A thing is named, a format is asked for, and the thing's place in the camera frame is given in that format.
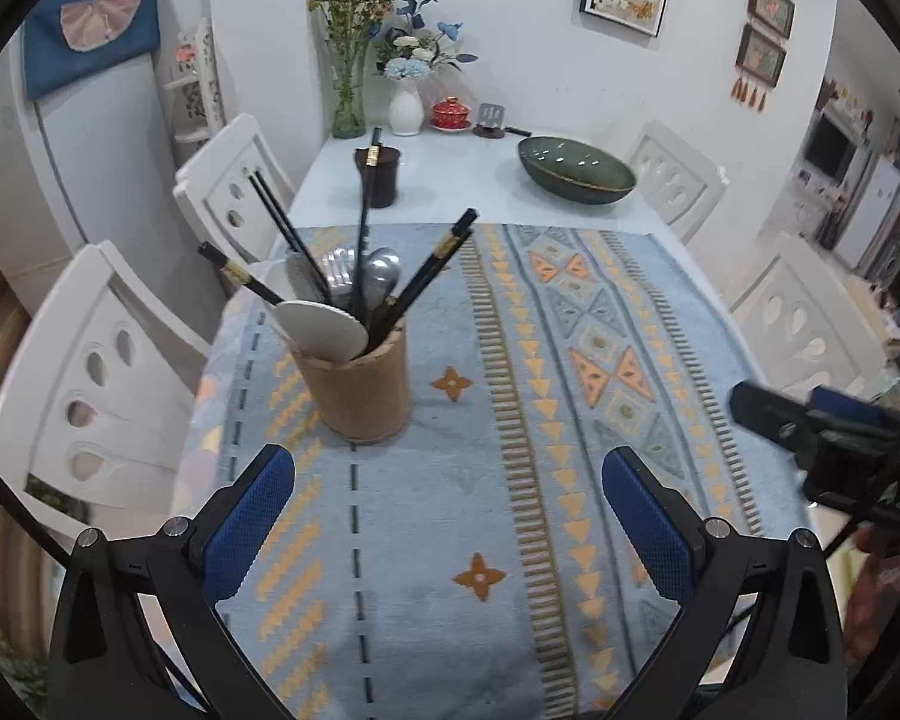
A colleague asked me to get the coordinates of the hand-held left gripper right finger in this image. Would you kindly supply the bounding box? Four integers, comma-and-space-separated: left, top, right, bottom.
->
601, 446, 848, 720

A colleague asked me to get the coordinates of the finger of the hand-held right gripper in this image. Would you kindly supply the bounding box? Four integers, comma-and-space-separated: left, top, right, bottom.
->
731, 381, 822, 458
810, 386, 900, 428

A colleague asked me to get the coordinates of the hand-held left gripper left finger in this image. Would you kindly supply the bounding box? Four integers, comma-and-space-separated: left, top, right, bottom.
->
49, 444, 301, 720

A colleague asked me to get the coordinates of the bamboo utensil holder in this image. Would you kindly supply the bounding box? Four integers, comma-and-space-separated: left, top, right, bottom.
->
291, 319, 410, 443

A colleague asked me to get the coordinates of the white serrated rice paddle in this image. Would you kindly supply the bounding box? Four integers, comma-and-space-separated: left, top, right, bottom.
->
275, 300, 370, 361

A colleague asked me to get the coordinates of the metal fork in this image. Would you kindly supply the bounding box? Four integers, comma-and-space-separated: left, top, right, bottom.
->
321, 246, 362, 310

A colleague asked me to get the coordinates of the metal spoon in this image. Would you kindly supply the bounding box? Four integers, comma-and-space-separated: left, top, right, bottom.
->
361, 246, 404, 316

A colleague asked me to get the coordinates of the bunch of black chopsticks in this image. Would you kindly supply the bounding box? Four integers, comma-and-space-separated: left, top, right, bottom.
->
197, 127, 479, 350

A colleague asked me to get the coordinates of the person's right forearm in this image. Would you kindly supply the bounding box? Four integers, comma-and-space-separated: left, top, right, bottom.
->
844, 521, 900, 691

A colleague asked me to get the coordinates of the white wooden chair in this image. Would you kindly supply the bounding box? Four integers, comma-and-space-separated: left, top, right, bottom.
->
0, 240, 218, 541
172, 112, 297, 263
626, 120, 728, 245
724, 231, 900, 410

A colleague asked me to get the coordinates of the blue patterned table mat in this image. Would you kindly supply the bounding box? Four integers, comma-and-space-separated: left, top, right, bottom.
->
214, 223, 803, 720

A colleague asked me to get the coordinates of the white cabinet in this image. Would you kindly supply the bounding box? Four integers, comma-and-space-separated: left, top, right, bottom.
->
840, 157, 900, 275

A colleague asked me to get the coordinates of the television screen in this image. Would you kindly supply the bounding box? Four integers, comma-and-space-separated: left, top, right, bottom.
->
804, 111, 850, 175

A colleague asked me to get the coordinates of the green ceramic bowl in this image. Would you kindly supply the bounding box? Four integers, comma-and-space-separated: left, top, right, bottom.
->
516, 136, 638, 208

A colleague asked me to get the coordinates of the dark brown cup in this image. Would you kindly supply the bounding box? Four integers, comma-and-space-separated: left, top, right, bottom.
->
354, 148, 405, 209

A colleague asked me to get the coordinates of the white refrigerator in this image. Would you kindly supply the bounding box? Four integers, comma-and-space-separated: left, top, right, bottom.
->
0, 52, 230, 301

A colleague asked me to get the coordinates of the glass vase with yellow flowers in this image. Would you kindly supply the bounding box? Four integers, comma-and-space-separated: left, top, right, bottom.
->
307, 0, 406, 140

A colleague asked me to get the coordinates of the red lidded teacup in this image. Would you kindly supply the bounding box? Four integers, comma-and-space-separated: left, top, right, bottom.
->
430, 95, 476, 133

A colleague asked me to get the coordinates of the white vase with blue flowers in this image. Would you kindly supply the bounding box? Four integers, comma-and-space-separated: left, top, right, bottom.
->
373, 0, 479, 137

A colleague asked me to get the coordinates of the blue refrigerator cover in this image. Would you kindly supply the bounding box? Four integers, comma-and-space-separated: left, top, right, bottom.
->
21, 0, 160, 102

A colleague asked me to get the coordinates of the black cable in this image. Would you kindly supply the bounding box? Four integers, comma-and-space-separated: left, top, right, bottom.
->
0, 446, 76, 569

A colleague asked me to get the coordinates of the hanging double picture frame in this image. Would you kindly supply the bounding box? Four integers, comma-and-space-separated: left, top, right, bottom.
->
731, 0, 797, 110

